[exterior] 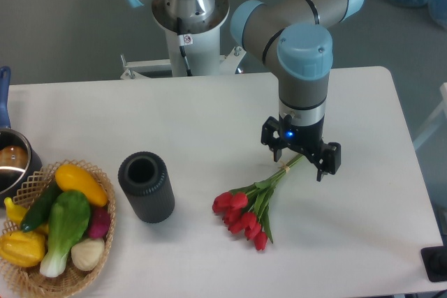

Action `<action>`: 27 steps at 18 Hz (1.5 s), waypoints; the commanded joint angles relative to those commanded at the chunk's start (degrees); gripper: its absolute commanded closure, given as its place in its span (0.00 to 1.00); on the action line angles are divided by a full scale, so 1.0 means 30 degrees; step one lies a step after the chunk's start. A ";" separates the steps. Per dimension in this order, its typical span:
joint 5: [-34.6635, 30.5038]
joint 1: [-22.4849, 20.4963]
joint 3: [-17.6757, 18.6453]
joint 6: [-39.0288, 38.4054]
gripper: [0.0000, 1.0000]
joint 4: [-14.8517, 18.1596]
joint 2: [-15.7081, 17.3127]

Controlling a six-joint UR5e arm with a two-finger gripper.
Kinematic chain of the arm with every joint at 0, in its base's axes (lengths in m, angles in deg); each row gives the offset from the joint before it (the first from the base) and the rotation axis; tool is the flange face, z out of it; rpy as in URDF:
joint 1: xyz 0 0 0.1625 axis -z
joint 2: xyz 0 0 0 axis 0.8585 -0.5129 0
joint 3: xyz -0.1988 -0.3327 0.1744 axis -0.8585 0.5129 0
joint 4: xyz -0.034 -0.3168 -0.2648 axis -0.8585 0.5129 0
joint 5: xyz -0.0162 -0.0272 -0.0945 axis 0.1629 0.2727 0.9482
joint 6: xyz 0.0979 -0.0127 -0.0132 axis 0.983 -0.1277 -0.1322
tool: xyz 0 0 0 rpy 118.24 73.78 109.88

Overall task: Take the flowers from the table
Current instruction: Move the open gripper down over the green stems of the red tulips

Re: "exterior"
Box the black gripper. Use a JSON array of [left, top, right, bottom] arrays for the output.
[[261, 117, 342, 182]]

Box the red tulip bouquet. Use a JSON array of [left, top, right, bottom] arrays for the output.
[[212, 154, 303, 252]]

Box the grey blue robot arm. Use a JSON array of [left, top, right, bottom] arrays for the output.
[[128, 0, 364, 176]]

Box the dark grey ribbed vase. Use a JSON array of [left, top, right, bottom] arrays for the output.
[[118, 151, 175, 223]]

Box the black device at edge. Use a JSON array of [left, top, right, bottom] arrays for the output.
[[420, 246, 446, 283]]

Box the magenta radish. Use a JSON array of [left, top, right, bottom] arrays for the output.
[[87, 207, 111, 239]]

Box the yellow squash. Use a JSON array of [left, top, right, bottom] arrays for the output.
[[54, 164, 108, 207]]

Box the green bok choy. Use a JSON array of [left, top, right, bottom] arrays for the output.
[[40, 191, 91, 278]]

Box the white garlic bulb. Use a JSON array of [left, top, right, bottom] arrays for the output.
[[71, 238, 105, 271]]

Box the dark green cucumber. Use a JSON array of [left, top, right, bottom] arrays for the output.
[[20, 180, 62, 232]]

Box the small yellow gourd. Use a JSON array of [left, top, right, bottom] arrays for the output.
[[3, 197, 49, 235]]

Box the yellow orange pumpkin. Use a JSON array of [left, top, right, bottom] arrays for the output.
[[1, 230, 46, 267]]

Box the woven wicker basket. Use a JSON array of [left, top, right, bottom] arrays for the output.
[[1, 160, 115, 297]]

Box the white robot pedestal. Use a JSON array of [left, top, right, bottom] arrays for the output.
[[121, 0, 246, 79]]

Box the white frame at right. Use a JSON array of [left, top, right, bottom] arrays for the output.
[[413, 82, 446, 151]]

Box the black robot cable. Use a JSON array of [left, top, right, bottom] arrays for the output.
[[175, 17, 193, 77]]

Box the blue handled grey saucepan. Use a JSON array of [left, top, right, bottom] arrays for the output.
[[1, 66, 42, 207]]

